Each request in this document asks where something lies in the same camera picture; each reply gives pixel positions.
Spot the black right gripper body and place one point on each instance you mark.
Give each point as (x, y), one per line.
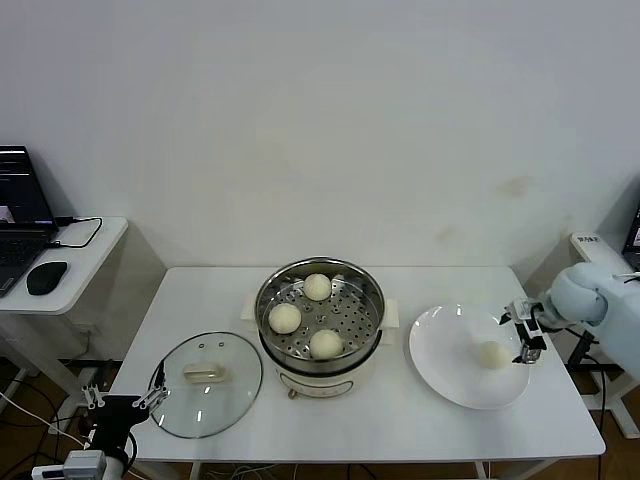
(532, 335)

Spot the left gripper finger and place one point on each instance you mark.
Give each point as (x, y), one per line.
(157, 395)
(93, 397)

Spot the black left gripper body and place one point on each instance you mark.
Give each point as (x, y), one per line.
(120, 412)

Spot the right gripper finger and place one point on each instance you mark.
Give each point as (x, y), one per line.
(507, 317)
(527, 356)

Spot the white steamed baozi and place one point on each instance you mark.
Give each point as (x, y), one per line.
(326, 345)
(284, 318)
(317, 287)
(495, 355)

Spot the round glass pot lid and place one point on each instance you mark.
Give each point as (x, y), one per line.
(225, 400)

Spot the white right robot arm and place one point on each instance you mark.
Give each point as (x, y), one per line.
(615, 320)

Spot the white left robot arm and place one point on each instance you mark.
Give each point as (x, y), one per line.
(120, 462)

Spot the perforated steel steamer basket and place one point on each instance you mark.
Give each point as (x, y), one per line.
(360, 320)

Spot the white round plate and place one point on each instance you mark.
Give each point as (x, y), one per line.
(445, 350)

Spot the small printed label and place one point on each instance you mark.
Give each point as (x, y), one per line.
(587, 239)

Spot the black computer mouse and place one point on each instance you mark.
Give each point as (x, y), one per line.
(46, 278)

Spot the dark laptop with lit screen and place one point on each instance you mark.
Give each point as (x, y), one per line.
(632, 235)

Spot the cream electric cooker base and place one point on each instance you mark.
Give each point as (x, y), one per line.
(325, 385)

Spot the black open laptop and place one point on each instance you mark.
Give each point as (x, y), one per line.
(20, 200)

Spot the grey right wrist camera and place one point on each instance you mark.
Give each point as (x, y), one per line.
(522, 309)

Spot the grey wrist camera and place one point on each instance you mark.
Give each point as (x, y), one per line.
(82, 462)
(522, 309)

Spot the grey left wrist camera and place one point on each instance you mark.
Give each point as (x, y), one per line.
(82, 462)

